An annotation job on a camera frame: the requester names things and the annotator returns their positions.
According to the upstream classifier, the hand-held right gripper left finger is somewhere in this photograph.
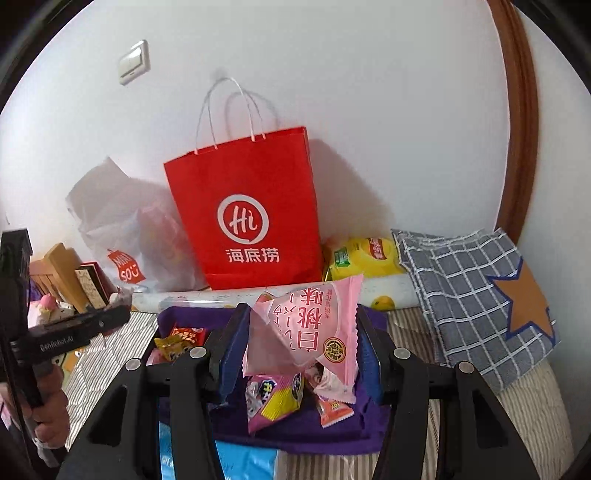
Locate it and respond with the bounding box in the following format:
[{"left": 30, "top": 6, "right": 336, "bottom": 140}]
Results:
[{"left": 60, "top": 302, "right": 252, "bottom": 480}]

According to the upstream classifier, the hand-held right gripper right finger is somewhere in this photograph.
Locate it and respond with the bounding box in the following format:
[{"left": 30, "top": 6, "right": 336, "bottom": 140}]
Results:
[{"left": 355, "top": 305, "right": 541, "bottom": 480}]

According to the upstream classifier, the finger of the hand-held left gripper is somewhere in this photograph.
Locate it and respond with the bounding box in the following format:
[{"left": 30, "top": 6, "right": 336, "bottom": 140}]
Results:
[{"left": 28, "top": 305, "right": 132, "bottom": 335}]

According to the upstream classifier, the pink snack packet clear window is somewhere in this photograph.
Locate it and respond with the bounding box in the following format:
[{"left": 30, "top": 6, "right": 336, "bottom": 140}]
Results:
[{"left": 307, "top": 362, "right": 356, "bottom": 404}]

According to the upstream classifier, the red snack packet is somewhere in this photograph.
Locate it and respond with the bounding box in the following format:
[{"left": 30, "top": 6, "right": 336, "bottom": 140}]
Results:
[{"left": 170, "top": 325, "right": 208, "bottom": 347}]

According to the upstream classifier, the yellow snack packet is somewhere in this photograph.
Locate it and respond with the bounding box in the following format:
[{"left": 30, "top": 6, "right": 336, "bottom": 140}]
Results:
[{"left": 154, "top": 335, "right": 197, "bottom": 363}]

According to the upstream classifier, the pink cartoon snack packet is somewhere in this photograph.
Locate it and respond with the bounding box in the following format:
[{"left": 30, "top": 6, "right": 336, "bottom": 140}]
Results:
[{"left": 245, "top": 371, "right": 305, "bottom": 435}]

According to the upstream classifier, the small red-pink snack packet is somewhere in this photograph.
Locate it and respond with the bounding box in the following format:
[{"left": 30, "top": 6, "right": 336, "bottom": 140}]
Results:
[{"left": 316, "top": 396, "right": 355, "bottom": 428}]

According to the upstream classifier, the pale pink peach snack packet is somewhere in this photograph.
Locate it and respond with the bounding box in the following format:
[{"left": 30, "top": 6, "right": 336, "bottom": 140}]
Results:
[{"left": 242, "top": 272, "right": 365, "bottom": 376}]

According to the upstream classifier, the person's left hand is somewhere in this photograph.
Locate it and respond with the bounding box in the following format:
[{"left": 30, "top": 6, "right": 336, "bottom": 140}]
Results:
[{"left": 28, "top": 366, "right": 71, "bottom": 459}]

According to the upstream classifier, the patterned notebook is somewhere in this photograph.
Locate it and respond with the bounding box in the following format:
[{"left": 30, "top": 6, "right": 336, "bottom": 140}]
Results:
[{"left": 74, "top": 261, "right": 112, "bottom": 310}]

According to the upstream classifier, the wooden headboard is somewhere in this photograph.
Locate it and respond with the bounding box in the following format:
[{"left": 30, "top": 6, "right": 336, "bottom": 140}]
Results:
[{"left": 30, "top": 243, "right": 86, "bottom": 315}]

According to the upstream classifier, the printed paper roll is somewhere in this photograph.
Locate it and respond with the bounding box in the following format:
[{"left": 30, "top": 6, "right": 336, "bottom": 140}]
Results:
[{"left": 131, "top": 272, "right": 421, "bottom": 315}]

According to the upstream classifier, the purple towel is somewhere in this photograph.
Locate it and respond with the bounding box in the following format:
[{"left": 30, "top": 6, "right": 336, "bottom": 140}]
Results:
[{"left": 154, "top": 307, "right": 393, "bottom": 455}]

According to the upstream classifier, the yellow drink pack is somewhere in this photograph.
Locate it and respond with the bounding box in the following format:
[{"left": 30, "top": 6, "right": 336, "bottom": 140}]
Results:
[{"left": 322, "top": 237, "right": 407, "bottom": 282}]

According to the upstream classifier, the white plastic shopping bag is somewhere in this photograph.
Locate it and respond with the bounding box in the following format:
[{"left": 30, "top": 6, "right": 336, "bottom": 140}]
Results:
[{"left": 65, "top": 157, "right": 208, "bottom": 294}]

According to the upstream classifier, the blue tissue pack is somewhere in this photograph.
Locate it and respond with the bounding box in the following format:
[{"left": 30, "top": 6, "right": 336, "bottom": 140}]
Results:
[{"left": 157, "top": 420, "right": 282, "bottom": 480}]

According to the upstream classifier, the grey checked cloth with star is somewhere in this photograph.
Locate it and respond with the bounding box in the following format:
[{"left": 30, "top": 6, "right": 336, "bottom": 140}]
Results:
[{"left": 392, "top": 226, "right": 561, "bottom": 393}]

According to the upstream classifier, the striped mattress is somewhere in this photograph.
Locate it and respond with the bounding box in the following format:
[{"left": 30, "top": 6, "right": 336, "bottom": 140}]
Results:
[{"left": 62, "top": 307, "right": 575, "bottom": 480}]

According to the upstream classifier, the red paper bag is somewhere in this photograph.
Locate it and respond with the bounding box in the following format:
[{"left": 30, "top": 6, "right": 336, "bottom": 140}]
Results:
[{"left": 164, "top": 76, "right": 324, "bottom": 291}]

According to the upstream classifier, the white light switch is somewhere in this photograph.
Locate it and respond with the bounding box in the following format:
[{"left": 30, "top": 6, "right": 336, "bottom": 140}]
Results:
[{"left": 117, "top": 40, "right": 151, "bottom": 86}]

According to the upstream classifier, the brown wooden door frame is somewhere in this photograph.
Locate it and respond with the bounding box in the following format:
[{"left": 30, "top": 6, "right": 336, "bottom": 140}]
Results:
[{"left": 487, "top": 0, "right": 540, "bottom": 241}]

